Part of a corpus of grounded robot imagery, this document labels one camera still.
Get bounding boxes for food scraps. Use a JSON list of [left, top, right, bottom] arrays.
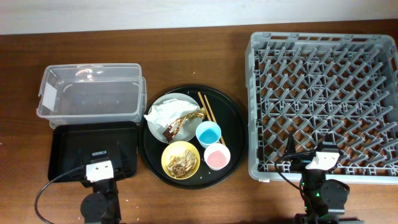
[[167, 150, 198, 179]]

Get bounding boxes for yellow bowl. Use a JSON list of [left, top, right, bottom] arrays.
[[161, 141, 201, 180]]

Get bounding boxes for brown coffee sachet wrapper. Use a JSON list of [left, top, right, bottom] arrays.
[[162, 108, 206, 143]]

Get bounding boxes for white napkin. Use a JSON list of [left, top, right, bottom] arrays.
[[144, 98, 199, 128]]

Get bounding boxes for pink cup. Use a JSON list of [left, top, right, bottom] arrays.
[[204, 143, 231, 170]]

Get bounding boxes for blue cup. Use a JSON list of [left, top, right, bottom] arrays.
[[195, 121, 221, 149]]

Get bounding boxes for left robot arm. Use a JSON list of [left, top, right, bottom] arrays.
[[80, 143, 126, 224]]

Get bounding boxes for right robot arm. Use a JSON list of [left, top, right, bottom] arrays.
[[280, 133, 364, 224]]

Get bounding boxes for grey dishwasher rack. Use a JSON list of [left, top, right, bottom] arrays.
[[245, 32, 397, 185]]

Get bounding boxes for black rectangular tray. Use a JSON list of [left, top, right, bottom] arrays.
[[47, 121, 138, 181]]

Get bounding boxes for grey plate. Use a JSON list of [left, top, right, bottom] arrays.
[[144, 93, 203, 144]]

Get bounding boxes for round black tray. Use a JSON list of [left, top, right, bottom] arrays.
[[138, 85, 248, 190]]

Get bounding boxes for clear plastic bin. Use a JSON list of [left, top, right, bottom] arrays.
[[36, 63, 147, 128]]

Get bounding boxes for right wooden chopstick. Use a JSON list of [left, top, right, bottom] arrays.
[[205, 95, 226, 146]]

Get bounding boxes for wooden chopstick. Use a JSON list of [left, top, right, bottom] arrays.
[[205, 95, 226, 146], [198, 91, 212, 121]]

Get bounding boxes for left wooden chopstick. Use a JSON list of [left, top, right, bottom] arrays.
[[198, 91, 212, 121]]

